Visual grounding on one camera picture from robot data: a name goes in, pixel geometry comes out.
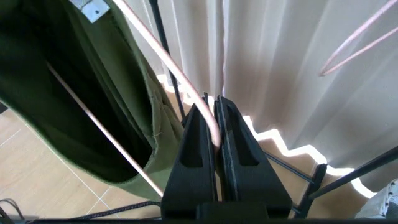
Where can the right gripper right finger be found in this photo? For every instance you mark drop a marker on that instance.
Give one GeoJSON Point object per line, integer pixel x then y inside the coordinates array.
{"type": "Point", "coordinates": [248, 180]}

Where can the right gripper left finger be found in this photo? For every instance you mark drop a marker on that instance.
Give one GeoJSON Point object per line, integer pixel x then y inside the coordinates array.
{"type": "Point", "coordinates": [189, 180]}

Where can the green long-sleeved shirt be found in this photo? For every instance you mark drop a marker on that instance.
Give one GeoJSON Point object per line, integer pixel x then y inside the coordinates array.
{"type": "Point", "coordinates": [133, 77]}

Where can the pink clothes hanger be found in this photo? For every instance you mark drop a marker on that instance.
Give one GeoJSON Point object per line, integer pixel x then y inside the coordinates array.
{"type": "Point", "coordinates": [166, 60]}
{"type": "Point", "coordinates": [360, 51]}

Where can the black clothes rack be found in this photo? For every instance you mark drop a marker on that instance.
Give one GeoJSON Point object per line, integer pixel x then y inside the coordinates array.
{"type": "Point", "coordinates": [357, 172]}

